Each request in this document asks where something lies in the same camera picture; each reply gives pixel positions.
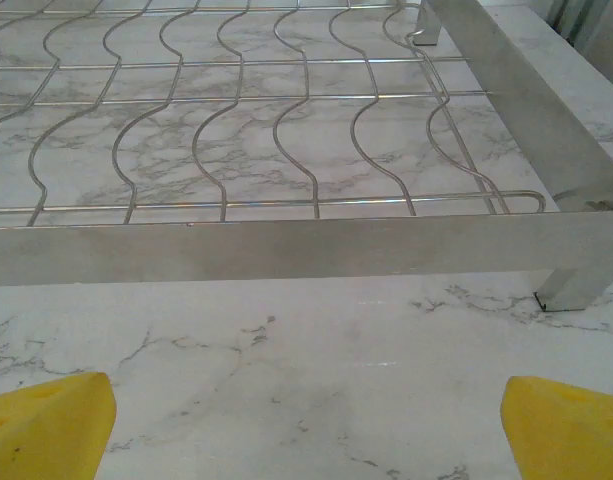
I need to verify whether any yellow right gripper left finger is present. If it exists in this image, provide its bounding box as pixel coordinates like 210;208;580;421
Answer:
0;371;118;480

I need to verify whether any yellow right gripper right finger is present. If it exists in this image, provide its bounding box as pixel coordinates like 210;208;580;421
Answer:
500;375;613;480

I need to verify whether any steel wire dish rack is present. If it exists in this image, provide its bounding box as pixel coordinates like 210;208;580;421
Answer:
0;0;613;314

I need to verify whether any aluminium frame post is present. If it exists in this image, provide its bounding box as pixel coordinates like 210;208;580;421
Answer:
544;0;595;49

